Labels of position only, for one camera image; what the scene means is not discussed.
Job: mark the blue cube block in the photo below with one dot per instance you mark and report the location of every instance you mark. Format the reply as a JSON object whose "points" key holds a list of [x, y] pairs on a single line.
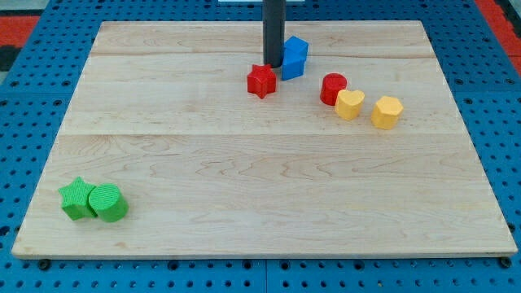
{"points": [[295, 48]]}

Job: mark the red star block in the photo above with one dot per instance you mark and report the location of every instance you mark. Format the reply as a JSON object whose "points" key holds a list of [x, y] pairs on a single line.
{"points": [[261, 80]]}

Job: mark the red cylinder block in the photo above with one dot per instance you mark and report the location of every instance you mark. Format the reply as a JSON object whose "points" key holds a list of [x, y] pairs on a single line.
{"points": [[332, 84]]}

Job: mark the blue pentagon block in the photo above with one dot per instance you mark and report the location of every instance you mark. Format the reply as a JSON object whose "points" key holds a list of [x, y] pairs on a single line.
{"points": [[292, 67]]}

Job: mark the light wooden board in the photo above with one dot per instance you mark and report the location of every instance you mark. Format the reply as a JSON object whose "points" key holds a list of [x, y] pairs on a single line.
{"points": [[209, 171]]}

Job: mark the yellow heart block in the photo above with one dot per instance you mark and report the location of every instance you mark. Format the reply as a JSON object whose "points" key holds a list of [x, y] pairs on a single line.
{"points": [[349, 103]]}

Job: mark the yellow hexagon block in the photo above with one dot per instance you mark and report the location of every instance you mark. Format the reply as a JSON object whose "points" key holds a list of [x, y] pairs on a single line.
{"points": [[386, 112]]}

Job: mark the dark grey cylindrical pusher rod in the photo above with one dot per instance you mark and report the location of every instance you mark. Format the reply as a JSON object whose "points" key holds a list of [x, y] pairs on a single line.
{"points": [[273, 17]]}

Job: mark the green cylinder block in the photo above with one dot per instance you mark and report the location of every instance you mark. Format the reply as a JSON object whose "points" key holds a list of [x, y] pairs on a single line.
{"points": [[108, 202]]}

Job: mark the green star block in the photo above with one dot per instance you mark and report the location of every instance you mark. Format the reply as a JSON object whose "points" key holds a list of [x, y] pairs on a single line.
{"points": [[75, 199]]}

